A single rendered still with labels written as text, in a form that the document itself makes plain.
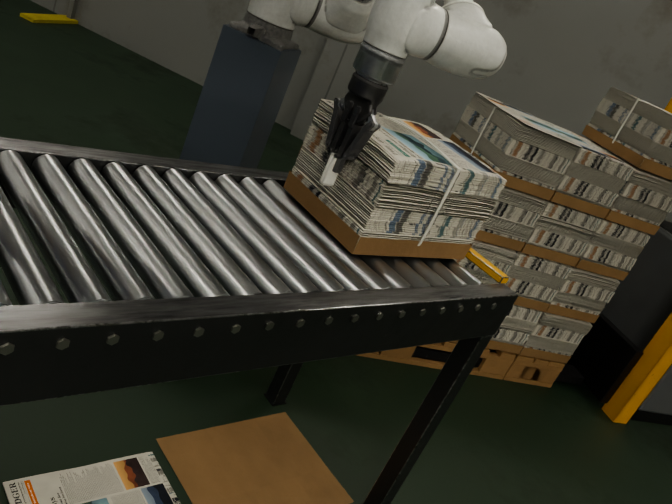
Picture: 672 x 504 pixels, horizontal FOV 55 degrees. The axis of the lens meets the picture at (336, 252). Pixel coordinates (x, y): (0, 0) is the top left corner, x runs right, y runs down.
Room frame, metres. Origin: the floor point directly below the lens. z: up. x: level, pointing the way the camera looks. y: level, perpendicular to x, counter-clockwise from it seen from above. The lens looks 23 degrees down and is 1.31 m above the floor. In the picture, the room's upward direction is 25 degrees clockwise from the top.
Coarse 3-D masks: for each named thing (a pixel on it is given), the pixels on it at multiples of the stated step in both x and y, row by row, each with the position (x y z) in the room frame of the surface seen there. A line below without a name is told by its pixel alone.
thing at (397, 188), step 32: (320, 128) 1.40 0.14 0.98; (384, 128) 1.42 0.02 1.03; (320, 160) 1.38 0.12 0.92; (352, 160) 1.31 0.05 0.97; (384, 160) 1.25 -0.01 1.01; (416, 160) 1.28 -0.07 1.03; (320, 192) 1.35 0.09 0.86; (352, 192) 1.29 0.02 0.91; (384, 192) 1.24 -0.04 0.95; (416, 192) 1.30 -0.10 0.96; (352, 224) 1.26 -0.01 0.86; (384, 224) 1.28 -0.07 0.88; (416, 224) 1.34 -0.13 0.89
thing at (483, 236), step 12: (480, 240) 2.37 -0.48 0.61; (492, 240) 2.40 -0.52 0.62; (504, 240) 2.42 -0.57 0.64; (516, 240) 2.44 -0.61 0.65; (528, 252) 2.48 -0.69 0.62; (540, 252) 2.51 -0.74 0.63; (552, 252) 2.53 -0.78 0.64; (516, 300) 2.52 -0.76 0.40; (528, 300) 2.54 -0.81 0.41; (492, 348) 2.53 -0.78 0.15; (504, 348) 2.56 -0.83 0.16; (516, 348) 2.58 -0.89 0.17
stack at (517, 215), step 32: (512, 192) 2.39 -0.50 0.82; (512, 224) 2.43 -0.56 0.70; (544, 224) 2.49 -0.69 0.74; (576, 224) 2.56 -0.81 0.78; (512, 256) 2.45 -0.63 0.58; (576, 256) 2.59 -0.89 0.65; (512, 288) 2.50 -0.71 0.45; (544, 288) 2.56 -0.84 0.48; (512, 320) 2.54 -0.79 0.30; (384, 352) 2.31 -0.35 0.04
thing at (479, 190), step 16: (416, 128) 1.58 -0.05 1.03; (448, 144) 1.56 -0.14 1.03; (464, 160) 1.48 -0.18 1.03; (480, 160) 1.56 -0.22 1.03; (480, 176) 1.42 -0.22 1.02; (496, 176) 1.47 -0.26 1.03; (464, 192) 1.41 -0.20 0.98; (480, 192) 1.45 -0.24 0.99; (496, 192) 1.49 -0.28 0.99; (448, 208) 1.39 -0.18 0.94; (464, 208) 1.43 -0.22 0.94; (480, 208) 1.47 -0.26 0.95; (448, 224) 1.42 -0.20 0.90; (464, 224) 1.46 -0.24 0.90; (480, 224) 1.50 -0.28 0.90; (432, 240) 1.40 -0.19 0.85; (448, 240) 1.44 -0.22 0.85; (464, 240) 1.48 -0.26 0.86
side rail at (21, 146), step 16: (0, 144) 1.03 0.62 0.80; (16, 144) 1.06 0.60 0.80; (32, 144) 1.08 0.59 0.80; (48, 144) 1.11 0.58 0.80; (32, 160) 1.06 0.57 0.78; (64, 160) 1.10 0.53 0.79; (96, 160) 1.15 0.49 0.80; (112, 160) 1.17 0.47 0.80; (128, 160) 1.20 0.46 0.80; (144, 160) 1.24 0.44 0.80; (160, 160) 1.28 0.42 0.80; (176, 160) 1.32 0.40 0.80; (160, 176) 1.25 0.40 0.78; (240, 176) 1.40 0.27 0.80; (256, 176) 1.44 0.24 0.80; (272, 176) 1.49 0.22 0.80
